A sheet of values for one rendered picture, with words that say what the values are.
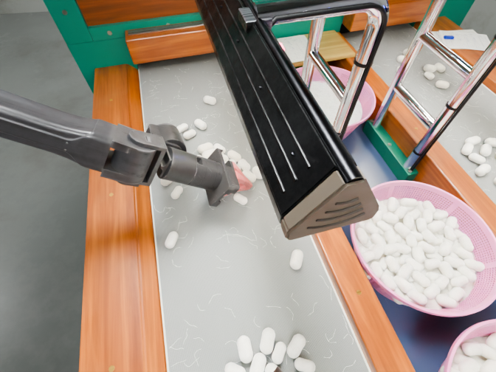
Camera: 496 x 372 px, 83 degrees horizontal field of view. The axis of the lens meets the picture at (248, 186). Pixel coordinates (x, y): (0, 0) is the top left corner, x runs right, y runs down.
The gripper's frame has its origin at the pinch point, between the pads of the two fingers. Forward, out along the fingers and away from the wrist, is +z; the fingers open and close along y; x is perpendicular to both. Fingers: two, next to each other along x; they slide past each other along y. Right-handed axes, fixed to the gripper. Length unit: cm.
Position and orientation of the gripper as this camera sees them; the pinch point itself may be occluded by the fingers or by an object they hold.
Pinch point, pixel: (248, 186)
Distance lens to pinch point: 60.4
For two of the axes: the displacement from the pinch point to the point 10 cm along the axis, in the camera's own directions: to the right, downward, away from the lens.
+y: -2.7, -7.9, 5.5
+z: 7.3, 2.1, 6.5
